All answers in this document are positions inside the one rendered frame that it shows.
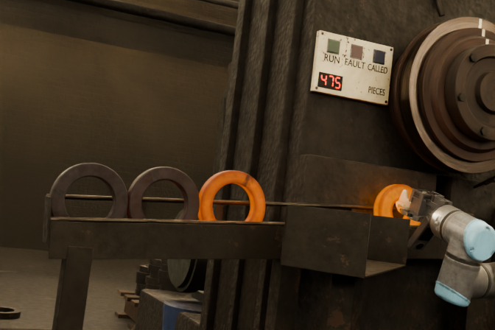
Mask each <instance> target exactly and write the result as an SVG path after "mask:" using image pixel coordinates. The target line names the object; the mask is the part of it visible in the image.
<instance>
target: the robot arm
mask: <svg viewBox="0 0 495 330"><path fill-rule="evenodd" d="M452 203H453V202H451V201H449V200H447V199H445V198H444V196H443V195H441V194H438V193H437V192H434V191H432V192H430V191H427V190H425V189H412V193H411V195H410V198H409V199H408V197H407V190H406V189H404V190H403V192H402V193H401V196H400V198H399V200H398V201H396V208H397V210H398V211H399V212H400V213H401V214H403V215H405V216H407V217H408V218H410V219H412V220H414V221H416V222H421V224H420V225H419V226H418V228H417V229H416V231H415V232H414V234H413V235H412V236H411V237H410V239H409V241H408V247H409V249H411V250H423V249H424V248H425V247H426V246H427V244H428V243H429V241H430V240H431V239H432V237H433V236H434V235H436V236H437V237H438V238H440V239H442V240H443V241H445V242H447V243H448V247H447V249H446V253H445V256H444V259H443V263H442V265H441V268H440V272H439V275H438V279H437V281H436V285H435V294H436V295H437V296H438V297H439V298H441V299H443V300H445V301H447V302H449V303H452V304H454V305H457V306H463V307H466V306H468V305H469V304H470V303H471V301H470V300H471V299H475V298H493V299H495V262H491V263H482V261H485V260H486V259H489V258H490V257H491V256H492V255H493V253H494V252H495V230H494V229H493V228H492V227H491V226H490V225H488V224H487V223H486V222H484V221H482V220H479V219H477V218H475V217H473V216H471V215H469V214H467V213H465V212H463V211H461V210H460V209H458V208H455V207H454V206H452Z"/></svg>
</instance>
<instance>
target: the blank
mask: <svg viewBox="0 0 495 330"><path fill-rule="evenodd" d="M404 189H406V190H407V197H408V199H409V198H410V195H411V193H412V190H413V189H412V188H411V187H409V186H407V185H404V184H393V185H389V186H387V187H385V188H383V190H381V191H380V193H379V194H378V195H377V197H376V200H375V203H374V206H373V215H376V216H383V217H393V212H392V210H393V205H394V203H395V202H396V201H398V200H399V198H400V196H401V193H402V192H403V190H404ZM402 219H409V220H410V225H420V224H421V222H416V221H414V220H412V219H410V218H408V217H407V216H405V215H404V216H403V218H402Z"/></svg>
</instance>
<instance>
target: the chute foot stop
mask: <svg viewBox="0 0 495 330"><path fill-rule="evenodd" d="M51 209H52V197H49V196H45V203H44V215H43V238H42V242H44V243H45V244H47V245H49V233H50V221H51Z"/></svg>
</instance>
